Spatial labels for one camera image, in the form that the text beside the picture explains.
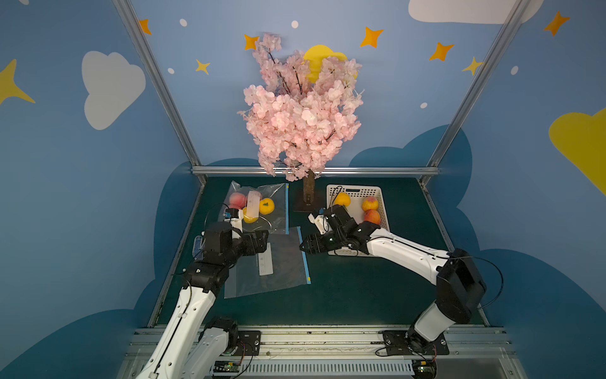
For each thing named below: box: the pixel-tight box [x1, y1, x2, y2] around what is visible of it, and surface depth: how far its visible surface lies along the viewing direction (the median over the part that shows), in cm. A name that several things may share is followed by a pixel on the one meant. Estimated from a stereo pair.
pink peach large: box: [228, 191, 247, 210], surface depth 107 cm
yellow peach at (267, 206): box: [258, 197, 276, 216], surface depth 106 cm
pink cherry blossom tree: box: [238, 33, 363, 204], surface depth 70 cm
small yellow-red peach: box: [361, 195, 379, 212], surface depth 107 cm
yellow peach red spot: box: [333, 191, 352, 207], surface depth 110 cm
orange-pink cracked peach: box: [363, 209, 382, 226], surface depth 103 cm
